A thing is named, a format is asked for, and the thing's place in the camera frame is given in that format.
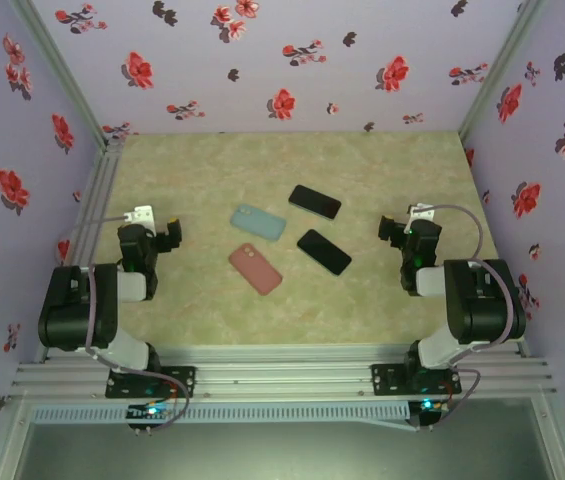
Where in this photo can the black smartphone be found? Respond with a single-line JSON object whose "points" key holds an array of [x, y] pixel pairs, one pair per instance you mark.
{"points": [[314, 201], [324, 251]]}

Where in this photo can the light blue phone case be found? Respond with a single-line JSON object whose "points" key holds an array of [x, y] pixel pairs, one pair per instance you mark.
{"points": [[257, 223]]}

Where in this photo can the pink phone case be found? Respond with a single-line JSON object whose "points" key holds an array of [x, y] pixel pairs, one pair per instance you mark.
{"points": [[254, 270]]}

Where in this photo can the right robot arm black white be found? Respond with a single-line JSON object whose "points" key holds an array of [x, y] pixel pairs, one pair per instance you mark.
{"points": [[482, 310]]}

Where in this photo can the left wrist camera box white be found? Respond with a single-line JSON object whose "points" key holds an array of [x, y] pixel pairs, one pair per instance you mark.
{"points": [[142, 216]]}

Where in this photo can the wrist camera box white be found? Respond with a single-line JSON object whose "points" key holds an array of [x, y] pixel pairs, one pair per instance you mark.
{"points": [[422, 212], [142, 216]]}

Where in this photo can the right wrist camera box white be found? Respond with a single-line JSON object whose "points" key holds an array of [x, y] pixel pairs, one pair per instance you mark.
{"points": [[422, 212]]}

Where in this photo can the aluminium side rail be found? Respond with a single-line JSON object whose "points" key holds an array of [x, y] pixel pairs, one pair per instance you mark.
{"points": [[104, 180]]}

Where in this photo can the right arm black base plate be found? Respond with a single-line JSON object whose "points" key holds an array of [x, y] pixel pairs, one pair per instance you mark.
{"points": [[387, 382]]}

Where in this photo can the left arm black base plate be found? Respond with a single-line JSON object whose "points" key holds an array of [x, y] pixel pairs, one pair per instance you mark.
{"points": [[127, 390]]}

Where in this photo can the aluminium rail frame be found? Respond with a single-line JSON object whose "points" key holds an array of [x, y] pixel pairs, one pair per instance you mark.
{"points": [[282, 375]]}

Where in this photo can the aluminium corner post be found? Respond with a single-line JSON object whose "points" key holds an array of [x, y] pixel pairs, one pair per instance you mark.
{"points": [[501, 65], [58, 65]]}

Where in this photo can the aluminium lower frame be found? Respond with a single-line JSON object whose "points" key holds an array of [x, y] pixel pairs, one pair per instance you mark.
{"points": [[9, 440]]}

